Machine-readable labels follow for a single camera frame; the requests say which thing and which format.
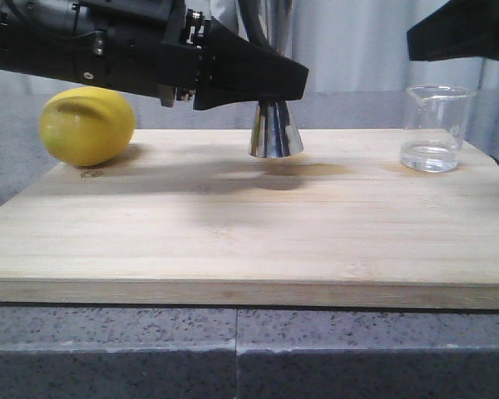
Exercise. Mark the yellow lemon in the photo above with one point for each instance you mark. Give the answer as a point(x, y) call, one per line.
point(86, 126)

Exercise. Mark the small glass measuring beaker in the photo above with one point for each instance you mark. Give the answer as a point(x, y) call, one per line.
point(434, 126)

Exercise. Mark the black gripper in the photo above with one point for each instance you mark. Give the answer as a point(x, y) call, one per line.
point(148, 48)

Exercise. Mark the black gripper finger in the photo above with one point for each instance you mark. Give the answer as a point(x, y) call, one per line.
point(234, 70)
point(458, 29)

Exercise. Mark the light wooden cutting board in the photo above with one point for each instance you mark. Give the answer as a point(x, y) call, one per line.
point(187, 217)

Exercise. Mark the steel double jigger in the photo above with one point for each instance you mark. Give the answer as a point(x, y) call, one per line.
point(274, 134)

